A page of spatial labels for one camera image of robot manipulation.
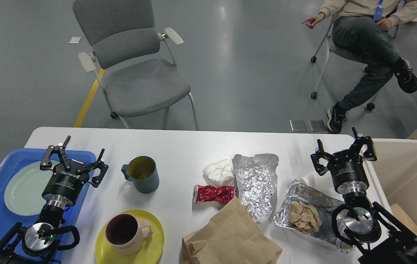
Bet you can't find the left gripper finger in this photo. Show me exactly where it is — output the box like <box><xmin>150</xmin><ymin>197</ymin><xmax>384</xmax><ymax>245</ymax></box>
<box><xmin>77</xmin><ymin>148</ymin><xmax>108</xmax><ymax>188</ymax></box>
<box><xmin>40</xmin><ymin>135</ymin><xmax>71</xmax><ymax>172</ymax></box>

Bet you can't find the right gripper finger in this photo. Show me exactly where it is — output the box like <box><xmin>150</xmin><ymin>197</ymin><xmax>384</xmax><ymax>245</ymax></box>
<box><xmin>310</xmin><ymin>139</ymin><xmax>335</xmax><ymax>176</ymax></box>
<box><xmin>348</xmin><ymin>127</ymin><xmax>377</xmax><ymax>162</ymax></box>

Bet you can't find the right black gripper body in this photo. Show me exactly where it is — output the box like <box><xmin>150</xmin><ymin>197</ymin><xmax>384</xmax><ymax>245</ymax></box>
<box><xmin>327</xmin><ymin>151</ymin><xmax>369</xmax><ymax>193</ymax></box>

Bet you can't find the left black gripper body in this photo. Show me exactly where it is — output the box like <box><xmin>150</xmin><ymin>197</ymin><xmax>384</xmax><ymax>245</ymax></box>
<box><xmin>42</xmin><ymin>161</ymin><xmax>89</xmax><ymax>206</ymax></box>

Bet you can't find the dark teal mug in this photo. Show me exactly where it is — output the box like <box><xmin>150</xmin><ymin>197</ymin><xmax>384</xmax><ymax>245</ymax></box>
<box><xmin>121</xmin><ymin>156</ymin><xmax>159</xmax><ymax>194</ymax></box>

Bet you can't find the pink mug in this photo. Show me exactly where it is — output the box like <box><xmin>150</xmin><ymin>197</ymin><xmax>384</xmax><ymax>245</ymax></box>
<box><xmin>105</xmin><ymin>213</ymin><xmax>154</xmax><ymax>254</ymax></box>

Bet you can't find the yellow plate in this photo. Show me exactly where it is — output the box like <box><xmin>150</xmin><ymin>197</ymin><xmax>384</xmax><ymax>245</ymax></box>
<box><xmin>95</xmin><ymin>209</ymin><xmax>165</xmax><ymax>264</ymax></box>

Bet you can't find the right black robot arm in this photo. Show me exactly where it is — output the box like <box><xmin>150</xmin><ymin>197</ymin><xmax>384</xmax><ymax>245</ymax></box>
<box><xmin>311</xmin><ymin>128</ymin><xmax>417</xmax><ymax>264</ymax></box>

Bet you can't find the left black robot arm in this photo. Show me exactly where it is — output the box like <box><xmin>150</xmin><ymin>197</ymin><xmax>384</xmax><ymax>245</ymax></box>
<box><xmin>0</xmin><ymin>136</ymin><xmax>108</xmax><ymax>264</ymax></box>

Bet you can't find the pale green plate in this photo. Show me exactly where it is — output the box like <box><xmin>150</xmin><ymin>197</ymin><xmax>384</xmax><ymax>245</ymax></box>
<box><xmin>4</xmin><ymin>161</ymin><xmax>53</xmax><ymax>216</ymax></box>

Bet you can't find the aluminium foil tray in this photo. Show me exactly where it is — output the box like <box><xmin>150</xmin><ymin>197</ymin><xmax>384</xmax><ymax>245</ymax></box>
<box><xmin>273</xmin><ymin>179</ymin><xmax>354</xmax><ymax>253</ymax></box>

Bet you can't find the beige plastic bin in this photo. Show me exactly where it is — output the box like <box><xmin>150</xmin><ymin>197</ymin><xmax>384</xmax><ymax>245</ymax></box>
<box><xmin>362</xmin><ymin>138</ymin><xmax>417</xmax><ymax>264</ymax></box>

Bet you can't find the crumpled brown napkin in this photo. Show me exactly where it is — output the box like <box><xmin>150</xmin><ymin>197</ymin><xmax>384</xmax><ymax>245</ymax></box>
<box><xmin>288</xmin><ymin>201</ymin><xmax>322</xmax><ymax>235</ymax></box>

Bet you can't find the cardboard piece in bin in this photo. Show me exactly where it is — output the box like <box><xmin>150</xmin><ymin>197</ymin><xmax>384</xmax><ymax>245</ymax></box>
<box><xmin>390</xmin><ymin>203</ymin><xmax>417</xmax><ymax>236</ymax></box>

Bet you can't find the silver foil bag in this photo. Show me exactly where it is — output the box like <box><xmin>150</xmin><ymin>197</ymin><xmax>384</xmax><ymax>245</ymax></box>
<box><xmin>232</xmin><ymin>154</ymin><xmax>279</xmax><ymax>224</ymax></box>

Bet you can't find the blue plastic tray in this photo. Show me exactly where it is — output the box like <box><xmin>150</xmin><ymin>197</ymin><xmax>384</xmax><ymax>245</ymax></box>
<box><xmin>0</xmin><ymin>148</ymin><xmax>96</xmax><ymax>240</ymax></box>

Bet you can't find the crumpled white tissue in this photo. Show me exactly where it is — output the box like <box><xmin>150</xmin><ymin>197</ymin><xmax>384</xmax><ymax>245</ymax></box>
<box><xmin>202</xmin><ymin>159</ymin><xmax>235</xmax><ymax>187</ymax></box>

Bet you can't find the crushed red can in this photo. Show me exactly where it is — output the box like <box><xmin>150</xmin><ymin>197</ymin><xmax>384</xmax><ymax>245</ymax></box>
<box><xmin>192</xmin><ymin>184</ymin><xmax>238</xmax><ymax>205</ymax></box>

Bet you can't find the person's wheeled chair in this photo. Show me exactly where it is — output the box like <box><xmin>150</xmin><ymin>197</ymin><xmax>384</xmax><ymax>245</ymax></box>
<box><xmin>310</xmin><ymin>15</ymin><xmax>401</xmax><ymax>112</ymax></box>

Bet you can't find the brown paper bag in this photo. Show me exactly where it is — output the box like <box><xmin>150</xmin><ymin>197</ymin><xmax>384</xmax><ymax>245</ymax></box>
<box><xmin>182</xmin><ymin>197</ymin><xmax>282</xmax><ymax>264</ymax></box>

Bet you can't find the grey office chair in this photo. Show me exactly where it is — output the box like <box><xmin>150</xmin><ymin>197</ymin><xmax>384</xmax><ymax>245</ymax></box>
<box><xmin>73</xmin><ymin>0</ymin><xmax>197</xmax><ymax>128</ymax></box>

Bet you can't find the seated person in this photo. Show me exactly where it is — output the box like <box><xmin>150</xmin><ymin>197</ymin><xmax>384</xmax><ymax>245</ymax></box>
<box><xmin>303</xmin><ymin>0</ymin><xmax>417</xmax><ymax>134</ymax></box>

